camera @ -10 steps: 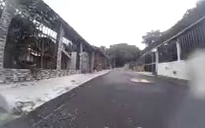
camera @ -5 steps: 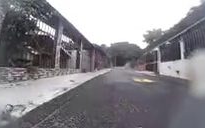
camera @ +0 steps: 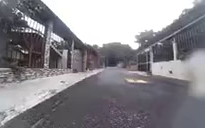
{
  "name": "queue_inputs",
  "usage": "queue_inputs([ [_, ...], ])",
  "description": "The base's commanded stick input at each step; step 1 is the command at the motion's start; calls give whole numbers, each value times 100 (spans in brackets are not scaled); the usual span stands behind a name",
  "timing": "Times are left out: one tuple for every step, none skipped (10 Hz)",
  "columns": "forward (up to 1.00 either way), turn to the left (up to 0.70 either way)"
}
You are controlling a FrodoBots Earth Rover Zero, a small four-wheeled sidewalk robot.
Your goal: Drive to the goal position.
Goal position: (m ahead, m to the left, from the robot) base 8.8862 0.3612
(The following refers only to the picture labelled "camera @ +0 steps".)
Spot dark group of trees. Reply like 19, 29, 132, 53
91, 41, 138, 68

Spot dark grey asphalt road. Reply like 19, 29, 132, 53
0, 66, 205, 128

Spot pale concrete pavement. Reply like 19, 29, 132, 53
127, 69, 152, 77

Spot trees behind fence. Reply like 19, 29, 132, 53
134, 0, 205, 51

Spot long building with pillars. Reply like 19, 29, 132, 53
3, 0, 102, 73

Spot grey concrete pavement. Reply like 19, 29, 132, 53
0, 68, 106, 126

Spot dark fence on white wall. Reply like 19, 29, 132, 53
136, 9, 205, 81

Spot low stone wall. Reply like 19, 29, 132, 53
0, 66, 74, 86

